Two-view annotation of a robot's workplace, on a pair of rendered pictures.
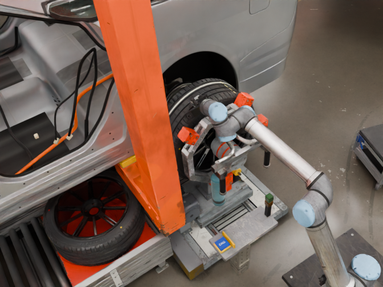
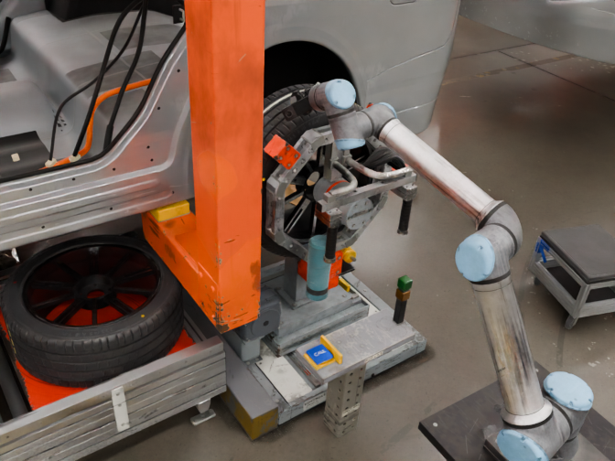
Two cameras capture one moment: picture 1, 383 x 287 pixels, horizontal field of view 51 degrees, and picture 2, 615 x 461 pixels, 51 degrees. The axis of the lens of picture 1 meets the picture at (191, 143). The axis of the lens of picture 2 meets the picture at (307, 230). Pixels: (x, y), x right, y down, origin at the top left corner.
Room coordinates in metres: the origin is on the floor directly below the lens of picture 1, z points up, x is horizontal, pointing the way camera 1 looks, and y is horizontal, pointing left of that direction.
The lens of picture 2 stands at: (-0.34, 0.15, 2.10)
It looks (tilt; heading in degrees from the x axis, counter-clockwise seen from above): 35 degrees down; 353
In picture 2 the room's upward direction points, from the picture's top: 4 degrees clockwise
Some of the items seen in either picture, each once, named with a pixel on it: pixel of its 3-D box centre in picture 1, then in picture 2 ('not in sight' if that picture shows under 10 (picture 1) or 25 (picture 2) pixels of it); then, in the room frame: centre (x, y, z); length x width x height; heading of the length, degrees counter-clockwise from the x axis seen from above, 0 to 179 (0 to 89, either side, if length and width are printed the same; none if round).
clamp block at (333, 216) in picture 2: (219, 170); (328, 213); (1.45, -0.14, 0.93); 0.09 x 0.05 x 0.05; 30
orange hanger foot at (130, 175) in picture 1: (139, 172); (186, 228); (1.70, 0.36, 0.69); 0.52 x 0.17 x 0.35; 30
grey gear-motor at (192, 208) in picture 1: (176, 201); (240, 305); (1.75, 0.16, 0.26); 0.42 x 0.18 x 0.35; 30
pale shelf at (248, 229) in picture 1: (243, 232); (356, 343); (1.32, -0.27, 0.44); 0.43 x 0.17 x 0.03; 120
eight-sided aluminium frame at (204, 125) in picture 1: (221, 145); (330, 192); (1.71, -0.18, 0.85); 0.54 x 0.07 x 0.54; 120
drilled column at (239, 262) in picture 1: (239, 251); (344, 389); (1.31, -0.24, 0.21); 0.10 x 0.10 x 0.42; 30
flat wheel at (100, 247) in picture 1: (96, 214); (97, 305); (1.62, 0.72, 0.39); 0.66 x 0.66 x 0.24
